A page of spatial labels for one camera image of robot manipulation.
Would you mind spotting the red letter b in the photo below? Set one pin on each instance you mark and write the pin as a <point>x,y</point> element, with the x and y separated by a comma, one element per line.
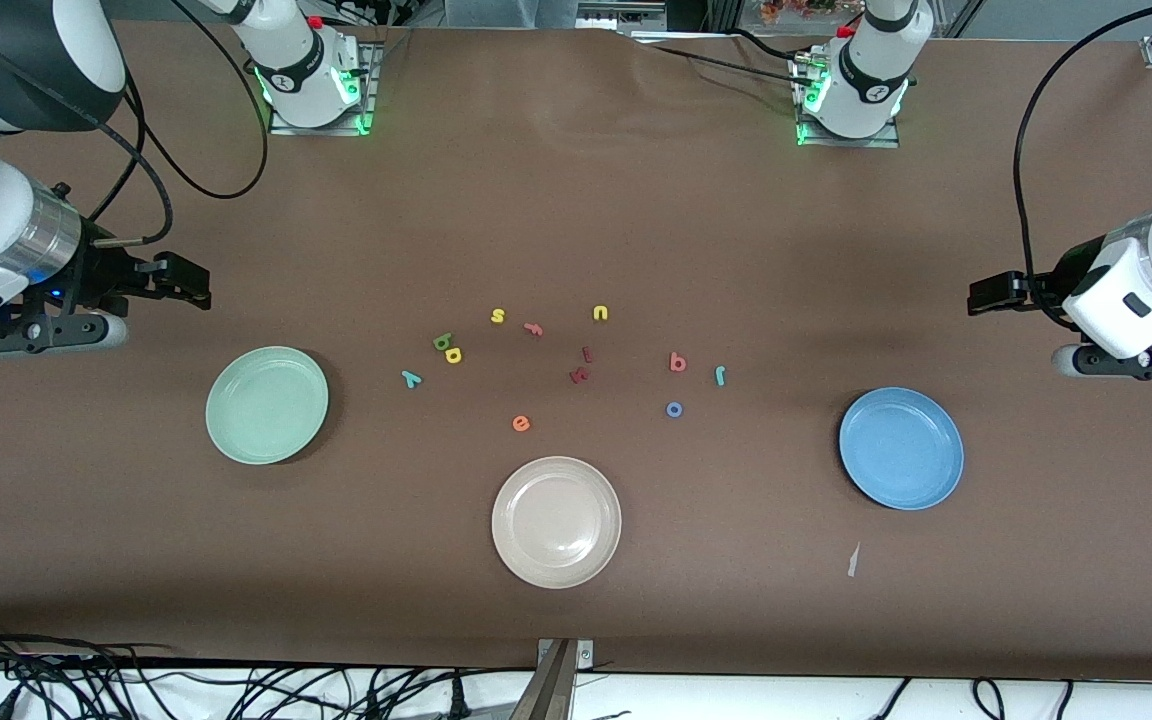
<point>677,364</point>

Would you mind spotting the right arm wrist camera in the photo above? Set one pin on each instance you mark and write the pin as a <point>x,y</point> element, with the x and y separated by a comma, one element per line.
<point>41,333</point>

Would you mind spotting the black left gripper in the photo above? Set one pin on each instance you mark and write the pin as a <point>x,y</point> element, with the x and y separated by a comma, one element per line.
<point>1069,271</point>

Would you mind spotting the beige plate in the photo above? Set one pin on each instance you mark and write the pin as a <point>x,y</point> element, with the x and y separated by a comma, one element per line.
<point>556,522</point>

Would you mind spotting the dark metal bar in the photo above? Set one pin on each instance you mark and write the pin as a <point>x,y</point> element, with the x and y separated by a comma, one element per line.
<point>551,690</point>

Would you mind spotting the grey metal bracket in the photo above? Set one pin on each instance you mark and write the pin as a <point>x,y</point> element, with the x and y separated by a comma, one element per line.
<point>584,655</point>

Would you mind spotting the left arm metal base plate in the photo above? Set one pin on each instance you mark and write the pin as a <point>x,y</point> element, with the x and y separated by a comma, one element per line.
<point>876,143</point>

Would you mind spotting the blue plate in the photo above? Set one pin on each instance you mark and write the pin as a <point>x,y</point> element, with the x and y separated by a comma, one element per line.
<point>901,449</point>

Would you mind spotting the brown table cover sheet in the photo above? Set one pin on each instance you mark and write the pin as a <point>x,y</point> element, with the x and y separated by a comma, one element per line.
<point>636,200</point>

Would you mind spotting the teal letter y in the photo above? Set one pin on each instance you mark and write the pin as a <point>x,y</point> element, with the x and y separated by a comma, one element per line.
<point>411,378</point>

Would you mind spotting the green plate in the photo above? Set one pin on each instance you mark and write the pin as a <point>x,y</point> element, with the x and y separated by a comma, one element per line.
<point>267,405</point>

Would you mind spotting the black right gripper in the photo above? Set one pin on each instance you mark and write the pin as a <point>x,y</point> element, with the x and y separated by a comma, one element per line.
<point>104,274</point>

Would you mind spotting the dark red letter k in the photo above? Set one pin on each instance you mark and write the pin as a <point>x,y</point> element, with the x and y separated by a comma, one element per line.
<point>579,376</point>

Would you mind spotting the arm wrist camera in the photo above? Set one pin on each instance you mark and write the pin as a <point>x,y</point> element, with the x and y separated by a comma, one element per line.
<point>1131,360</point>
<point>41,333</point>

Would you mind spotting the orange flower bunch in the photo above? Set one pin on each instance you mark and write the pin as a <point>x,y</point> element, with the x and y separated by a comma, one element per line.
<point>796,8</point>

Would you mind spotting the white tape scrap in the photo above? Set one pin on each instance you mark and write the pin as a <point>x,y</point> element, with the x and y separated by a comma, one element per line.
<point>853,560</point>

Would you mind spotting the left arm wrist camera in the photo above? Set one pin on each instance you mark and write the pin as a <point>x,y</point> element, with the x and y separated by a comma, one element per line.
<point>1131,360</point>

